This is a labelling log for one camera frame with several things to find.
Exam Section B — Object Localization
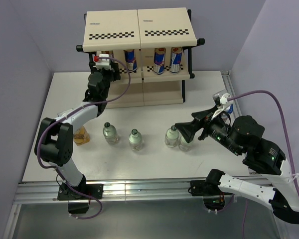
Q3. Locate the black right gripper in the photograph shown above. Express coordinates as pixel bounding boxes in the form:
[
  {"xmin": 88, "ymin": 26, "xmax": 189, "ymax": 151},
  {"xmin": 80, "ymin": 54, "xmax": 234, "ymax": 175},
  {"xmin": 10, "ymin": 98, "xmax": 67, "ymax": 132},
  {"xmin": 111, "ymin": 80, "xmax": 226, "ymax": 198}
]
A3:
[{"xmin": 173, "ymin": 104, "xmax": 241, "ymax": 154}]

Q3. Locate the clear glass bottle green cap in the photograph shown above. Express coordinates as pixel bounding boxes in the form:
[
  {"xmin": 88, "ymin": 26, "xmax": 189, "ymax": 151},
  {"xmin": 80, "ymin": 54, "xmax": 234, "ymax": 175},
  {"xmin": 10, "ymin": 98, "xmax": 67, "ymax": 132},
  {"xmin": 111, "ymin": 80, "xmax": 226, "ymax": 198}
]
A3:
[
  {"xmin": 103, "ymin": 122, "xmax": 119, "ymax": 145},
  {"xmin": 129, "ymin": 128, "xmax": 143, "ymax": 151},
  {"xmin": 178, "ymin": 136, "xmax": 193, "ymax": 152},
  {"xmin": 164, "ymin": 125, "xmax": 179, "ymax": 147}
]

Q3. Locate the blue silver energy drink can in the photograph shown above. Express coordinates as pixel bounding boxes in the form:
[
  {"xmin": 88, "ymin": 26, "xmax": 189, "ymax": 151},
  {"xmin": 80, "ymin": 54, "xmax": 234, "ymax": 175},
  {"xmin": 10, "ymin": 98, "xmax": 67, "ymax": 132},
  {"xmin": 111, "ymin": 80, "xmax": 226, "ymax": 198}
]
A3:
[
  {"xmin": 169, "ymin": 47, "xmax": 182, "ymax": 74},
  {"xmin": 153, "ymin": 48, "xmax": 166, "ymax": 75}
]

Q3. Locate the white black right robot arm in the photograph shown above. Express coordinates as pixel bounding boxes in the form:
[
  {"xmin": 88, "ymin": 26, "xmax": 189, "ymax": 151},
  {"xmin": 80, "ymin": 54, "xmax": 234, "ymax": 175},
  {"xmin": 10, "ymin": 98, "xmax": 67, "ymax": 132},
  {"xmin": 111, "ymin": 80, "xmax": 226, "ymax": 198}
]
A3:
[{"xmin": 175, "ymin": 108, "xmax": 299, "ymax": 225}]

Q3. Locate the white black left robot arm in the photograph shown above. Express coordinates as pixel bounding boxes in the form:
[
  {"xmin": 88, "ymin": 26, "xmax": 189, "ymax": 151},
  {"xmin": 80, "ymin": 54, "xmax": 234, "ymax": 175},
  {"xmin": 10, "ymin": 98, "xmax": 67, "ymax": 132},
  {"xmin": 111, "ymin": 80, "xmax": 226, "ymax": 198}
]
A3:
[{"xmin": 34, "ymin": 54, "xmax": 121, "ymax": 199}]

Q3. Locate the beige three-tier shelf rack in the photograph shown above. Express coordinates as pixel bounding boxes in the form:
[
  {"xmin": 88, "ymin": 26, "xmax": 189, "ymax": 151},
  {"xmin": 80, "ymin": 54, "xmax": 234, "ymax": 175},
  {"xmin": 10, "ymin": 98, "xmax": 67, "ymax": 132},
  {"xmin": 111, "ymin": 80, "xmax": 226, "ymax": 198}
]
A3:
[{"xmin": 76, "ymin": 7, "xmax": 205, "ymax": 108}]

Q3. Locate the blue purple berry juice carton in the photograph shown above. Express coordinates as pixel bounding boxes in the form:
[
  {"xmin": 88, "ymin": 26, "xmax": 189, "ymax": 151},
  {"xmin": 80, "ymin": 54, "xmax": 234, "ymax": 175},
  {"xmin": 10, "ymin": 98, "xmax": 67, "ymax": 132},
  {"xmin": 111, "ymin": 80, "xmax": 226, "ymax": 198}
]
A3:
[{"xmin": 220, "ymin": 105, "xmax": 233, "ymax": 124}]

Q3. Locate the blue Fontana juice carton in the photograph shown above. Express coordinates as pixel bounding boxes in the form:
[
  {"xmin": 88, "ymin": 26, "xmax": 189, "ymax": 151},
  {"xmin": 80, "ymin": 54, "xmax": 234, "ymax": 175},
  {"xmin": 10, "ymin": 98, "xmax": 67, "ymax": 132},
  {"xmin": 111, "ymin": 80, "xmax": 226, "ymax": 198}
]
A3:
[{"xmin": 57, "ymin": 108, "xmax": 90, "ymax": 146}]

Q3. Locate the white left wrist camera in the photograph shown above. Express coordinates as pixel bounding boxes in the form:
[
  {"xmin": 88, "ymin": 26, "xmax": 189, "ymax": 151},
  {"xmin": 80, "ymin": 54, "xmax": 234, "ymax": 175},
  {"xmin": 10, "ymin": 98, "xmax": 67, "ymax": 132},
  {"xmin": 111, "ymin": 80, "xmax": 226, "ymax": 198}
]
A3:
[{"xmin": 93, "ymin": 53, "xmax": 112, "ymax": 70}]

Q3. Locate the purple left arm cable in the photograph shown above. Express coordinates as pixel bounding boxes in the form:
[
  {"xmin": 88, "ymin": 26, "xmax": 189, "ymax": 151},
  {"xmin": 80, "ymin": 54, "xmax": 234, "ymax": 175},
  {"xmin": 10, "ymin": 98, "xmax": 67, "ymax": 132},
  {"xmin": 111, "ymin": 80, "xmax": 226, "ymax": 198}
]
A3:
[{"xmin": 37, "ymin": 56, "xmax": 132, "ymax": 220}]

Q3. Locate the aluminium mounting rail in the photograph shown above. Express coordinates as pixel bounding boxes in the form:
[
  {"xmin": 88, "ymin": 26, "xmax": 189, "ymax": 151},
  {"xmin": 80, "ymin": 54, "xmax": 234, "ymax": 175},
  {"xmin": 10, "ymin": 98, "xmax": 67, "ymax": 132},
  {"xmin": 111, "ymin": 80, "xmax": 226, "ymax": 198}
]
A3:
[{"xmin": 13, "ymin": 178, "xmax": 272, "ymax": 205}]

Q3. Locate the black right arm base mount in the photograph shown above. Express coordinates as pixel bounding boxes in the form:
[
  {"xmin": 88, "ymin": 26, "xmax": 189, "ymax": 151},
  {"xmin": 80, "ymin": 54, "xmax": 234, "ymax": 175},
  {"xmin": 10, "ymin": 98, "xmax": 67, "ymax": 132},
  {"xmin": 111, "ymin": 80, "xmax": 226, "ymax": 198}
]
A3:
[{"xmin": 187, "ymin": 180, "xmax": 233, "ymax": 211}]

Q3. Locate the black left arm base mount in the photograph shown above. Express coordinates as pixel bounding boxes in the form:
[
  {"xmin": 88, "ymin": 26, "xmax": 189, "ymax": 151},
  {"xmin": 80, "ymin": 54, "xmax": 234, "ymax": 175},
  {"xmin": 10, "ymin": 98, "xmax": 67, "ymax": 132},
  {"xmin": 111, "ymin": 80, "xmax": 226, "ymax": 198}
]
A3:
[{"xmin": 57, "ymin": 183, "xmax": 104, "ymax": 216}]

